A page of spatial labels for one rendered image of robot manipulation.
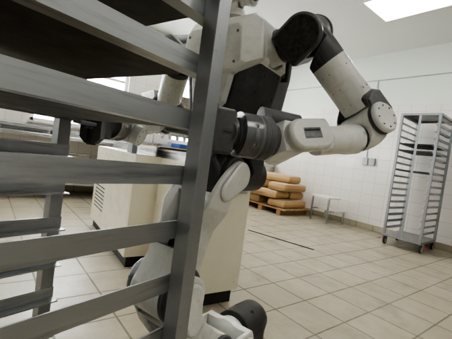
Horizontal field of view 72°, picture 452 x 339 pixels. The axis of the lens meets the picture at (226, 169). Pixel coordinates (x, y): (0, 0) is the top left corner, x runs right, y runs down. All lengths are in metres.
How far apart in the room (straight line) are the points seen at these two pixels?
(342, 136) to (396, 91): 5.20
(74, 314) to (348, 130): 0.62
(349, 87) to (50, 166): 0.67
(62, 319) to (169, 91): 0.87
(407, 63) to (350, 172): 1.97
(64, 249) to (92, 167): 0.10
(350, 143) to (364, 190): 5.13
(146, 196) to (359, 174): 4.31
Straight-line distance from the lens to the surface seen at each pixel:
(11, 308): 0.92
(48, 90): 0.38
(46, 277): 0.93
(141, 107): 0.44
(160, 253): 0.83
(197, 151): 0.49
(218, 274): 1.97
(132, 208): 2.35
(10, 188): 0.82
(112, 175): 0.42
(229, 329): 1.21
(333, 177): 6.18
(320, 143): 0.64
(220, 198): 0.82
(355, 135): 0.76
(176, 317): 0.56
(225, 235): 1.90
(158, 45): 0.47
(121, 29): 0.44
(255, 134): 0.57
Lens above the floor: 0.91
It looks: 2 degrees down
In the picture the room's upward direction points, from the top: 8 degrees clockwise
